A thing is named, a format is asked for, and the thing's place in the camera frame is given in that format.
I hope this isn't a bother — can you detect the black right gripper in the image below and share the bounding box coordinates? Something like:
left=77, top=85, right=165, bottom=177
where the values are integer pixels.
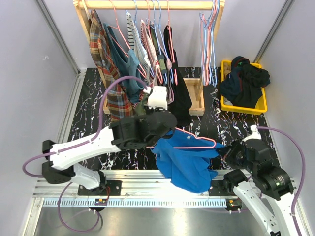
left=216, top=137, right=256, bottom=174

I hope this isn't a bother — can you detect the pink wire hanger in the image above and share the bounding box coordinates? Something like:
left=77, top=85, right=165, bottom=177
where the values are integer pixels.
left=170, top=128, right=217, bottom=149

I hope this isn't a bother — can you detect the blue tank top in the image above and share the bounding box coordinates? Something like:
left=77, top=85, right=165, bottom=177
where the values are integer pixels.
left=151, top=138, right=224, bottom=193

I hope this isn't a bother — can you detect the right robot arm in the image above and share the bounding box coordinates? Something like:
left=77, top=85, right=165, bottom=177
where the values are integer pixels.
left=223, top=139, right=303, bottom=236

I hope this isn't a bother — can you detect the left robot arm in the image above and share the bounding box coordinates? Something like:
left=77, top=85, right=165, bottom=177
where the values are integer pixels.
left=42, top=110, right=177, bottom=196

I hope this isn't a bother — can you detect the teal hanging tank top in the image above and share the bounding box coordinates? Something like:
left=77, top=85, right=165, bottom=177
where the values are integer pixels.
left=103, top=23, right=144, bottom=104

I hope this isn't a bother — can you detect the plaid hanging shirt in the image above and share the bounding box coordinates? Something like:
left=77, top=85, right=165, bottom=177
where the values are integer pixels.
left=89, top=10, right=134, bottom=121

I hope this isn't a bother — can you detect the black hanging garment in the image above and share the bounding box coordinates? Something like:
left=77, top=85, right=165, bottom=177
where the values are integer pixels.
left=163, top=26, right=192, bottom=126

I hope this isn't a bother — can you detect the yellow plastic bin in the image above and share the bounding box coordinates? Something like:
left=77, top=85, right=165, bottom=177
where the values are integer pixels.
left=219, top=56, right=270, bottom=115

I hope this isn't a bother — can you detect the wooden clothes rack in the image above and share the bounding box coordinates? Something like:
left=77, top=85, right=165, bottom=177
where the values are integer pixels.
left=73, top=0, right=225, bottom=116

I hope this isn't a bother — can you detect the dark clothes pile in bin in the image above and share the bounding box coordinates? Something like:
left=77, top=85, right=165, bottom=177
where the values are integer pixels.
left=220, top=56, right=270, bottom=109

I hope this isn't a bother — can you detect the striped hanging garment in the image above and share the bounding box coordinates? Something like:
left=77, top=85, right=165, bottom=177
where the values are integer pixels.
left=126, top=12, right=151, bottom=84

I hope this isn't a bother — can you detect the empty hangers bunch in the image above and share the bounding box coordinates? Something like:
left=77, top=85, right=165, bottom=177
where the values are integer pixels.
left=199, top=0, right=221, bottom=87

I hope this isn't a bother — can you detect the pink hanging garment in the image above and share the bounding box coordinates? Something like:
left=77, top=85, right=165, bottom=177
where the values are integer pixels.
left=140, top=20, right=174, bottom=105

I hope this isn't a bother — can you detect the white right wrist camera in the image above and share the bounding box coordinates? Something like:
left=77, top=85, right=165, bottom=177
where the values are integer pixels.
left=242, top=125, right=262, bottom=142

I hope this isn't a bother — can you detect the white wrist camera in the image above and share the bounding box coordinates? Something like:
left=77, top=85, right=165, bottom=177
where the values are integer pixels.
left=143, top=86, right=168, bottom=110
left=242, top=125, right=262, bottom=142

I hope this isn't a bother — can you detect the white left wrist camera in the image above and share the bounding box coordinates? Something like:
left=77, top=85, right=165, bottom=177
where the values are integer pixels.
left=143, top=86, right=168, bottom=110

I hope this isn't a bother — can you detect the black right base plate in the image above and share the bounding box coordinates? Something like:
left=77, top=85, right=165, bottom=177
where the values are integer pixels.
left=207, top=180, right=237, bottom=197

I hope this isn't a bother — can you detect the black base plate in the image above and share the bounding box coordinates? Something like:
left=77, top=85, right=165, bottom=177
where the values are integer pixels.
left=207, top=180, right=237, bottom=197
left=78, top=180, right=122, bottom=196

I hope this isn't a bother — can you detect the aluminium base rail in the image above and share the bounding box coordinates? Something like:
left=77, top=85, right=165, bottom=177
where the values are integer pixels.
left=32, top=170, right=247, bottom=209

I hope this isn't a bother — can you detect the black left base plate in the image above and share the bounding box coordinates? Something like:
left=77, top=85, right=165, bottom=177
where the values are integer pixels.
left=78, top=180, right=122, bottom=196

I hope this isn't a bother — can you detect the purple floor cable left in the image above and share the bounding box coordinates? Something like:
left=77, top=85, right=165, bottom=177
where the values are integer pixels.
left=57, top=181, right=103, bottom=233

